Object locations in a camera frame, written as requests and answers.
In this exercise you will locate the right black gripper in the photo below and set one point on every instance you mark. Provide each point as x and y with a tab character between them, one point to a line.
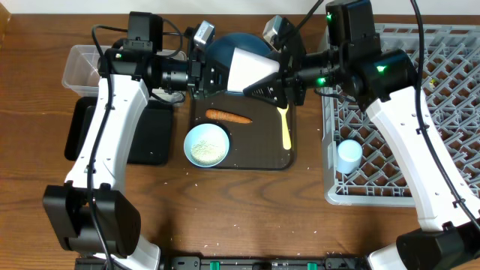
289	76

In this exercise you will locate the dark brown serving tray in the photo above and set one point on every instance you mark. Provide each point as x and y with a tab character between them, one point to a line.
254	146

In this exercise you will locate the white rice pile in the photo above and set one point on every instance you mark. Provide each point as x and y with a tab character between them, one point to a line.
206	153

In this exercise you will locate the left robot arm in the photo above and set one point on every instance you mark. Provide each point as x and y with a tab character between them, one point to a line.
89	212

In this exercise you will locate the dark blue plate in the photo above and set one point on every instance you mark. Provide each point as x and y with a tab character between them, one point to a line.
222	48

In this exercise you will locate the orange carrot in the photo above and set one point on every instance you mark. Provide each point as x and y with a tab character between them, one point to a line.
226	116

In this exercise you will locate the clear plastic bin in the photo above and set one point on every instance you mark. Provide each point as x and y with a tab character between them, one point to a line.
81	73

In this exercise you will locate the light blue cup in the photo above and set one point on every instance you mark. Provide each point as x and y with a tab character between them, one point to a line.
349	156

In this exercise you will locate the light blue bowl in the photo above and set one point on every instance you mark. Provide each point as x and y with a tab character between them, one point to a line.
209	132

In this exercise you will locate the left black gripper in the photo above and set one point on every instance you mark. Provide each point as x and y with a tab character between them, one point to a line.
200	74

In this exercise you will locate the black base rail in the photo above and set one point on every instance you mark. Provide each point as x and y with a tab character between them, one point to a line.
262	263

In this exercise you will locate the black rectangular bin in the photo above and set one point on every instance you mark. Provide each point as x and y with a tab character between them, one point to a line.
151	140

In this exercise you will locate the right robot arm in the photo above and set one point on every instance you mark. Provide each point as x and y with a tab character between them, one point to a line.
387	87

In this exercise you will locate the yellow plastic spoon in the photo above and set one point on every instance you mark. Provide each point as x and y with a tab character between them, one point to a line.
286	141

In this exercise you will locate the grey dishwasher rack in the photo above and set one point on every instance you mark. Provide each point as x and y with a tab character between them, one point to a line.
451	84

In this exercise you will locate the pink cup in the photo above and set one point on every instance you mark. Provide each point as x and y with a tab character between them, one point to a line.
248	68

